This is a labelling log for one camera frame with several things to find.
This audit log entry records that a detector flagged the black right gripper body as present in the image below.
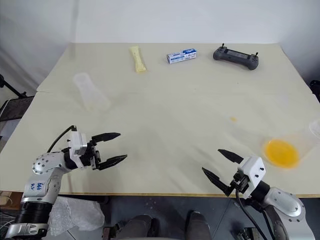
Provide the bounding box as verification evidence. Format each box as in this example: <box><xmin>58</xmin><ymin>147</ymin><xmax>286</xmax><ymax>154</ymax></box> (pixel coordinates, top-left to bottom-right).
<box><xmin>230</xmin><ymin>171</ymin><xmax>251</xmax><ymax>199</ymax></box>

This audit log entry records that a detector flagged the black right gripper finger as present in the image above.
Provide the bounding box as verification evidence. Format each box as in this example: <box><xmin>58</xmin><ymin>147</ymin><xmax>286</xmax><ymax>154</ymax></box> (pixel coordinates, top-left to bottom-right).
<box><xmin>217</xmin><ymin>148</ymin><xmax>245</xmax><ymax>166</ymax></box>
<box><xmin>201</xmin><ymin>167</ymin><xmax>235</xmax><ymax>198</ymax></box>

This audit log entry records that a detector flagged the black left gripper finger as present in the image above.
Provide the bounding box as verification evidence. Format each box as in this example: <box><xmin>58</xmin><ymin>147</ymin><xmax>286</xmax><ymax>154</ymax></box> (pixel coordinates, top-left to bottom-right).
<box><xmin>91</xmin><ymin>132</ymin><xmax>122</xmax><ymax>148</ymax></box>
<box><xmin>96</xmin><ymin>154</ymin><xmax>128</xmax><ymax>172</ymax></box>

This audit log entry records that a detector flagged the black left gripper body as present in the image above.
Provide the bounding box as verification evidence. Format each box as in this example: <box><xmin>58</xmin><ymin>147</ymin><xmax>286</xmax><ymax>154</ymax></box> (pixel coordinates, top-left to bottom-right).
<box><xmin>84</xmin><ymin>143</ymin><xmax>102</xmax><ymax>171</ymax></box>

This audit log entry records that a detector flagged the dark rounded shape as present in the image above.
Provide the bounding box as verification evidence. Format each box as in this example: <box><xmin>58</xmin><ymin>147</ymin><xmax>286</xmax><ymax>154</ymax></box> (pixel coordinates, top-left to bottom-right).
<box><xmin>186</xmin><ymin>210</ymin><xmax>212</xmax><ymax>240</ymax></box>
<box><xmin>119</xmin><ymin>214</ymin><xmax>160</xmax><ymax>240</ymax></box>

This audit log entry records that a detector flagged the white crumpled plastic bag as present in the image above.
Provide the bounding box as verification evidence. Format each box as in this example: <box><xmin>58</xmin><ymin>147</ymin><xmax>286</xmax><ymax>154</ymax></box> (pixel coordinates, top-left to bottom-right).
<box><xmin>48</xmin><ymin>196</ymin><xmax>105</xmax><ymax>237</ymax></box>

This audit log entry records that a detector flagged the pale yellow snack packet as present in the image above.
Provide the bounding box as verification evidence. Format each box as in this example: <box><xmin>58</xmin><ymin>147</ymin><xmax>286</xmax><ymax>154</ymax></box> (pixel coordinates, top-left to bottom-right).
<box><xmin>129</xmin><ymin>46</ymin><xmax>149</xmax><ymax>74</ymax></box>

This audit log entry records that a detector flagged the dark mesh panel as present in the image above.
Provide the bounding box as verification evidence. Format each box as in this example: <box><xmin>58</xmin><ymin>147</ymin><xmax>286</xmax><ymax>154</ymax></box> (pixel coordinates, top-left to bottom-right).
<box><xmin>0</xmin><ymin>96</ymin><xmax>35</xmax><ymax>123</ymax></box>

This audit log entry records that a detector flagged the brown wooden board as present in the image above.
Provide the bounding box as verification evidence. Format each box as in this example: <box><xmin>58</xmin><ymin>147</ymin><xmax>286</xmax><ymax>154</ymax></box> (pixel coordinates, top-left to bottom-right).
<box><xmin>0</xmin><ymin>191</ymin><xmax>24</xmax><ymax>208</ymax></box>

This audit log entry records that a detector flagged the grey handheld remote controller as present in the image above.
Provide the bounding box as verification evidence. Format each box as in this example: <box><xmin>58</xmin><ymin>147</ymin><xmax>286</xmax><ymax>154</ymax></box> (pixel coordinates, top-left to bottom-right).
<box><xmin>212</xmin><ymin>43</ymin><xmax>260</xmax><ymax>71</ymax></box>

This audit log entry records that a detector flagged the black stand leg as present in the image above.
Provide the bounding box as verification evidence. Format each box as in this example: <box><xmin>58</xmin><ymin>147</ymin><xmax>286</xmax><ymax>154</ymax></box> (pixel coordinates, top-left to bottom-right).
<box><xmin>0</xmin><ymin>74</ymin><xmax>28</xmax><ymax>98</ymax></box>

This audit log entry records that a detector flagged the black equipment beside table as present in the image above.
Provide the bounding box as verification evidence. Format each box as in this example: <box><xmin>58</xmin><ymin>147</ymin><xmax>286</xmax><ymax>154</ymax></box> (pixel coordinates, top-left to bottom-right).
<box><xmin>309</xmin><ymin>79</ymin><xmax>320</xmax><ymax>103</ymax></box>

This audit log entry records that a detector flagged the blue and white carton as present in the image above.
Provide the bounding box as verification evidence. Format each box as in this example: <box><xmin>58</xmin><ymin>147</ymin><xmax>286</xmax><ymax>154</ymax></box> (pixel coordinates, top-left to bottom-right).
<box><xmin>166</xmin><ymin>48</ymin><xmax>198</xmax><ymax>65</ymax></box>

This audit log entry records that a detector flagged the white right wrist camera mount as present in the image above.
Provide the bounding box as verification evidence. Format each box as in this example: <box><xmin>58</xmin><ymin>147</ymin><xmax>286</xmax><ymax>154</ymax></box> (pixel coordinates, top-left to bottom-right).
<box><xmin>236</xmin><ymin>156</ymin><xmax>267</xmax><ymax>200</ymax></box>

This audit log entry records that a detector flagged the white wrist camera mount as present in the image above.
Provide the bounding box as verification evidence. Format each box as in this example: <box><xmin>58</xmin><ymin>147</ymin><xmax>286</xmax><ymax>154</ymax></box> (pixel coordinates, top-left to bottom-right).
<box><xmin>236</xmin><ymin>156</ymin><xmax>267</xmax><ymax>200</ymax></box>
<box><xmin>66</xmin><ymin>130</ymin><xmax>89</xmax><ymax>169</ymax></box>

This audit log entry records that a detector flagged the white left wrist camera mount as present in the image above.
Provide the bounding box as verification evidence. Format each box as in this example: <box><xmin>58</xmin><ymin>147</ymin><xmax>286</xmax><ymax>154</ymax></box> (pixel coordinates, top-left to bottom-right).
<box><xmin>66</xmin><ymin>130</ymin><xmax>89</xmax><ymax>169</ymax></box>

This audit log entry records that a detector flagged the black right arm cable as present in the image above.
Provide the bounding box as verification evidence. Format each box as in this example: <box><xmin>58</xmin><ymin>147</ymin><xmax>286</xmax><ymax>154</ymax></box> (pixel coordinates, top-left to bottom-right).
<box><xmin>234</xmin><ymin>191</ymin><xmax>270</xmax><ymax>240</ymax></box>

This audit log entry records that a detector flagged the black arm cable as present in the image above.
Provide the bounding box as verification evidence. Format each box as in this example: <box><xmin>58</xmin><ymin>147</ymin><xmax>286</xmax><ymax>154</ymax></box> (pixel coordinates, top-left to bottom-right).
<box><xmin>234</xmin><ymin>191</ymin><xmax>270</xmax><ymax>240</ymax></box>
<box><xmin>45</xmin><ymin>124</ymin><xmax>77</xmax><ymax>153</ymax></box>

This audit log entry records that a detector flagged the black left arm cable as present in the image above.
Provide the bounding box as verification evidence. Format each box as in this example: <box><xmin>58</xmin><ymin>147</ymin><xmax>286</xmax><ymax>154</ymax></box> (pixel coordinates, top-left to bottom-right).
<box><xmin>45</xmin><ymin>124</ymin><xmax>77</xmax><ymax>153</ymax></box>

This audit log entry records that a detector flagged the black table frame bar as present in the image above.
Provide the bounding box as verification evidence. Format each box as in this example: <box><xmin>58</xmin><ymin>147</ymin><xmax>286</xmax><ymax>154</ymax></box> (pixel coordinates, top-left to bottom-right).
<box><xmin>58</xmin><ymin>194</ymin><xmax>110</xmax><ymax>205</ymax></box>

